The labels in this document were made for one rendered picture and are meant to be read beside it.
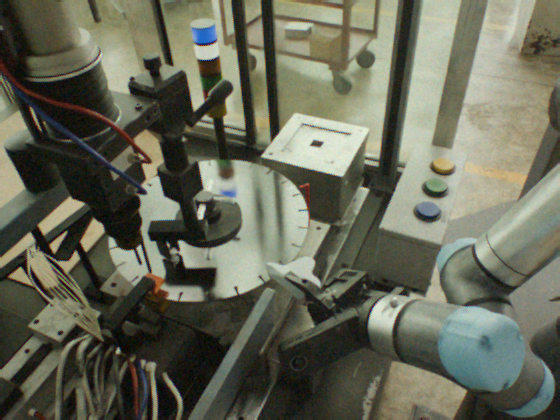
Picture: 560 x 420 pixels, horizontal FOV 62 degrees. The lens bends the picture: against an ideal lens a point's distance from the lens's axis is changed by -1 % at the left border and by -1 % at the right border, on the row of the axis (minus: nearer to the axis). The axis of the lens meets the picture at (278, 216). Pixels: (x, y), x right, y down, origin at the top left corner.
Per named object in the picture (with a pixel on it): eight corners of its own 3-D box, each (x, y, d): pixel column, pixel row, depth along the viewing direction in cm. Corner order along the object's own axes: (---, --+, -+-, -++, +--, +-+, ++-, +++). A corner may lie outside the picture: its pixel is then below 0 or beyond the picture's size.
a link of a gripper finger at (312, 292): (292, 282, 69) (336, 319, 65) (283, 289, 68) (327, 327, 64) (292, 262, 66) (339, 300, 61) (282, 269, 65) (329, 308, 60)
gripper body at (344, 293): (357, 309, 71) (421, 324, 61) (318, 345, 67) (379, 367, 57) (338, 266, 69) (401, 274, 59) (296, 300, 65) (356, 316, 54)
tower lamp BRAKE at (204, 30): (201, 32, 91) (198, 17, 89) (221, 35, 89) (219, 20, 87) (188, 42, 88) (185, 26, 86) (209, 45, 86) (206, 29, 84)
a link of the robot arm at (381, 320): (406, 379, 53) (380, 320, 51) (377, 368, 57) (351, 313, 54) (444, 337, 56) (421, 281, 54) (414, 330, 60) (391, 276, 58)
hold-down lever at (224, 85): (196, 90, 61) (192, 70, 59) (237, 98, 59) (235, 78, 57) (160, 122, 56) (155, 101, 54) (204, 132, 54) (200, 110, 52)
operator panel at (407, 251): (406, 193, 111) (416, 141, 101) (454, 205, 108) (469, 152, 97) (371, 280, 93) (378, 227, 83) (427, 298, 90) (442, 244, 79)
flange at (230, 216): (248, 236, 76) (246, 225, 74) (179, 251, 74) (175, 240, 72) (235, 192, 84) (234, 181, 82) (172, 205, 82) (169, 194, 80)
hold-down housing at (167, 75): (185, 178, 68) (153, 41, 54) (210, 189, 66) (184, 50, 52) (158, 200, 64) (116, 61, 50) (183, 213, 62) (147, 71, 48)
